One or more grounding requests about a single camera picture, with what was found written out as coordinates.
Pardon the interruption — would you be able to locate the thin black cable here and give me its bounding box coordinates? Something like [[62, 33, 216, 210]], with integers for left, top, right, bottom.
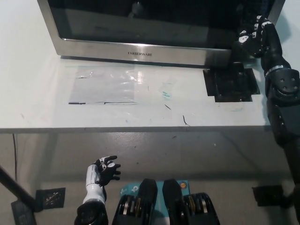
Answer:
[[12, 133, 18, 181]]

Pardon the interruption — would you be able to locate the stainless steel microwave oven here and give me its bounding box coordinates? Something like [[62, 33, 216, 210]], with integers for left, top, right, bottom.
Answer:
[[37, 0, 236, 69]]

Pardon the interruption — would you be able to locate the black tape patch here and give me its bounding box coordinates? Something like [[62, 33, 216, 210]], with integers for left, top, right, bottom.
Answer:
[[202, 62, 261, 103]]

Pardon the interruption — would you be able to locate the black stand base plate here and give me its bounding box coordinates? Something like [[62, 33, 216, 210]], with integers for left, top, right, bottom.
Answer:
[[10, 200, 36, 225]]

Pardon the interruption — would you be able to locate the black slanted stand pole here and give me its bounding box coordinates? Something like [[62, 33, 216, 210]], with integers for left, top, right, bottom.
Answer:
[[0, 164, 43, 213]]

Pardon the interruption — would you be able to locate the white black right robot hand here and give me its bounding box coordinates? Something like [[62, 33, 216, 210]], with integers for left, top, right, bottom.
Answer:
[[237, 15, 292, 74]]

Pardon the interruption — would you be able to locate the large clear plastic tape sheet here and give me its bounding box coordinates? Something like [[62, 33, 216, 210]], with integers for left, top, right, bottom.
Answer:
[[67, 65, 139, 105]]

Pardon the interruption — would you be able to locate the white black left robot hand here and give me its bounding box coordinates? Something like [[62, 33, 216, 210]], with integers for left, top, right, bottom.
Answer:
[[83, 155, 121, 205]]

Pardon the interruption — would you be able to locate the small clear tape piece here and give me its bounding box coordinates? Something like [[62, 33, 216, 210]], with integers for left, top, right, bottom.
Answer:
[[158, 77, 178, 101]]

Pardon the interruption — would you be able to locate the black floor tape marker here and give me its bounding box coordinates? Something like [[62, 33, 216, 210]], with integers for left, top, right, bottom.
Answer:
[[35, 187, 67, 209], [252, 185, 291, 207]]

